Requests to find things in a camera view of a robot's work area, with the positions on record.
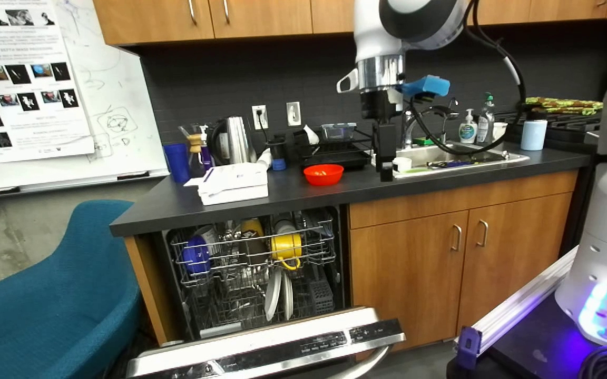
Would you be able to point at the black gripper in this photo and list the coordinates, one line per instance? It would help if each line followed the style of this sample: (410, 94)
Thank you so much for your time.
(388, 134)

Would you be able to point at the stainless dishwasher door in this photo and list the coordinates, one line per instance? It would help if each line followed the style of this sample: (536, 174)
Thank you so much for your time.
(269, 349)

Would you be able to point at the white cup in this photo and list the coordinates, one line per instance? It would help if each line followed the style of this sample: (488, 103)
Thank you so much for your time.
(402, 164)

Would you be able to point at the black dish drying rack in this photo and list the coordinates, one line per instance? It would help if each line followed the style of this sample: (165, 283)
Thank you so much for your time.
(332, 157)

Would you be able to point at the red bowl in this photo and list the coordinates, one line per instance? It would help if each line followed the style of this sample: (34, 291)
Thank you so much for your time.
(324, 176)

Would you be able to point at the white dish in drying rack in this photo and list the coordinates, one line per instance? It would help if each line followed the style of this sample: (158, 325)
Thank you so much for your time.
(311, 136)

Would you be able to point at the stainless steel sink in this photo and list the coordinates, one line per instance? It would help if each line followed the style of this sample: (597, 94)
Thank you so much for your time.
(474, 159)

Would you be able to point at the clear soap pump bottle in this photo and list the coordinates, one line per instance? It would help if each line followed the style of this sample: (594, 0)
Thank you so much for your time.
(466, 131)

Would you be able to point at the green cap dish soap bottle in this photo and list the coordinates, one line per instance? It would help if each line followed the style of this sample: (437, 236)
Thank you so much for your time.
(485, 127)

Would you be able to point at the wooden base cabinets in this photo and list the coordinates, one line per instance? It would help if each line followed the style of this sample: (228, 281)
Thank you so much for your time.
(416, 281)

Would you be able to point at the white mug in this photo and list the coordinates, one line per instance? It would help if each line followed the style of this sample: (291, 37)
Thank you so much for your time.
(501, 134)

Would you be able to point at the yellow mug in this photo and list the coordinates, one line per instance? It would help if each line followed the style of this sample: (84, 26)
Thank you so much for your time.
(285, 248)

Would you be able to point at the yellow cup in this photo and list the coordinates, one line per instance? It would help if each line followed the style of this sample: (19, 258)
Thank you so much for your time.
(251, 226)

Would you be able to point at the light blue pitcher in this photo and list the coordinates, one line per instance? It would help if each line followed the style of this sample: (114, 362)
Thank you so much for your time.
(535, 136)

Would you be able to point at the stainless electric kettle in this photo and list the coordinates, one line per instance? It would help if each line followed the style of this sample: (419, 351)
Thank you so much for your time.
(237, 140)

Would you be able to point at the white plate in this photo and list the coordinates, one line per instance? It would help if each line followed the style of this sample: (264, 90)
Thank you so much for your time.
(273, 295)
(290, 295)

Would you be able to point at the black box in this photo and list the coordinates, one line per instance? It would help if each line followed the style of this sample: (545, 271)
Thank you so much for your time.
(571, 134)

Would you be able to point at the yellow green bag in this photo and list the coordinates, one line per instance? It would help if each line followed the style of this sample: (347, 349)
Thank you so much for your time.
(564, 106)

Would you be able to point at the glass pour-over coffee maker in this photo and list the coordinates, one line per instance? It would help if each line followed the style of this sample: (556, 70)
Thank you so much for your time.
(196, 151)

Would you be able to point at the blue plastic cup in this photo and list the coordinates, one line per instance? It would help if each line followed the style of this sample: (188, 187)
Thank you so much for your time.
(195, 256)

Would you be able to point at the whiteboard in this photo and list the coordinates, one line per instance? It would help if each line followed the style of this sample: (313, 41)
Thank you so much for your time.
(122, 106)

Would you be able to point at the teal chair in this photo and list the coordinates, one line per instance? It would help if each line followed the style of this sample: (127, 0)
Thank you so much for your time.
(57, 309)

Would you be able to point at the white poster with photos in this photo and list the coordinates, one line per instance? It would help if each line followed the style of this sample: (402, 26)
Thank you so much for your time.
(31, 76)

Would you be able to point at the white wall outlet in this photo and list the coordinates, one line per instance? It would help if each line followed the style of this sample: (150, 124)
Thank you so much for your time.
(293, 115)
(260, 116)

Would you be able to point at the aluminium rail with purple light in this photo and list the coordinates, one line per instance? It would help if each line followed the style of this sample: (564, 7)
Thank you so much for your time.
(522, 307)

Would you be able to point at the wooden wall cabinets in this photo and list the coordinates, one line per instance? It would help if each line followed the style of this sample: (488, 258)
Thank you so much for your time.
(262, 18)

